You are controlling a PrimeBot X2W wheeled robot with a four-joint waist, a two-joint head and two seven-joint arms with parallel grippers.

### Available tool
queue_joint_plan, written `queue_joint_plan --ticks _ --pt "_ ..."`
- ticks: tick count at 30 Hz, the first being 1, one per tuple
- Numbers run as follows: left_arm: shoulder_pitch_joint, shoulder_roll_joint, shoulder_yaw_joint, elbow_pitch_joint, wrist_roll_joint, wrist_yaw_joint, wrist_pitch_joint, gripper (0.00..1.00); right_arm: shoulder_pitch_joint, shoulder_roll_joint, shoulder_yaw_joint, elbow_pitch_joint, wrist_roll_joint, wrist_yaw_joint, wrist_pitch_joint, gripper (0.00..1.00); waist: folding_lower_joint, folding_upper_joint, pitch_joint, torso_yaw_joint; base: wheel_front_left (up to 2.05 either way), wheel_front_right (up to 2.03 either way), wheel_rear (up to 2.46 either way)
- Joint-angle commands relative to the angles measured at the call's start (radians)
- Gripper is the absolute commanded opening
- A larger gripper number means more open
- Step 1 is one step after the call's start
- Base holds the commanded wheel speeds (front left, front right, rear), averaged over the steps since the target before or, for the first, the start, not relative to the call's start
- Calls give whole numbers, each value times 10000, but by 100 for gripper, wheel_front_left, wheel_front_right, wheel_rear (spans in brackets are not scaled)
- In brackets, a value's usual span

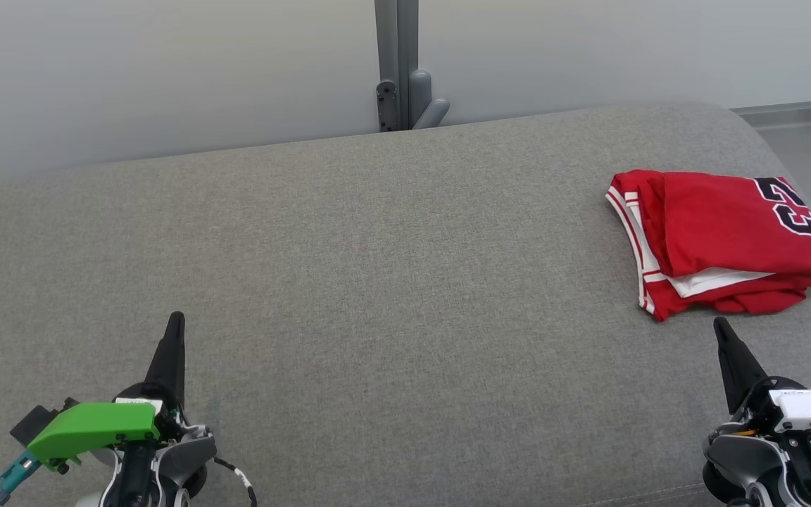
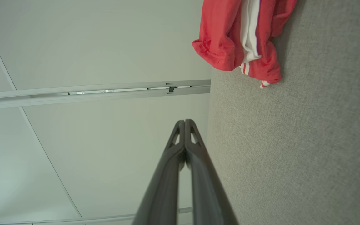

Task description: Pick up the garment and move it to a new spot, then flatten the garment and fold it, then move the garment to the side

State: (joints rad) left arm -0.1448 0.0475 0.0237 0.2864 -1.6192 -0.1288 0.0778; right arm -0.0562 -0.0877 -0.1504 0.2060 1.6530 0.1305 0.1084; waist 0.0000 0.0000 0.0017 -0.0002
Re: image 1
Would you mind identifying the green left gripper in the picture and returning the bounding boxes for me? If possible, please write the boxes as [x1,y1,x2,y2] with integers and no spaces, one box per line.
[27,311,187,469]

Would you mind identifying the red shorts with white stripe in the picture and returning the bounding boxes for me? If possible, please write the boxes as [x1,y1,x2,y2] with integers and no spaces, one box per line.
[606,169,811,323]

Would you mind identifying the red shirt with white sleeves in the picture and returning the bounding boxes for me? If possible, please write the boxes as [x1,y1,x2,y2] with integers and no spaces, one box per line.
[638,171,811,298]

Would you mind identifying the grey fabric sofa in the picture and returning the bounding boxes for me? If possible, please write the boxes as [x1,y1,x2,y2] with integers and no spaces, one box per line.
[0,102,811,507]

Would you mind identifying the thin black white-marked cable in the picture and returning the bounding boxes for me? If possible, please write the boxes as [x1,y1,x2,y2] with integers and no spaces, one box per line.
[212,456,258,507]

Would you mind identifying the left camera cable teal plug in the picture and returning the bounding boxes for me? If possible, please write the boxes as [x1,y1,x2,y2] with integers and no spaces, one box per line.
[0,451,42,507]

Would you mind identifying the grey metal post bracket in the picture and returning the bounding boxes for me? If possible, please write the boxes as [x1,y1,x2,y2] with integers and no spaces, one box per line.
[375,0,451,132]

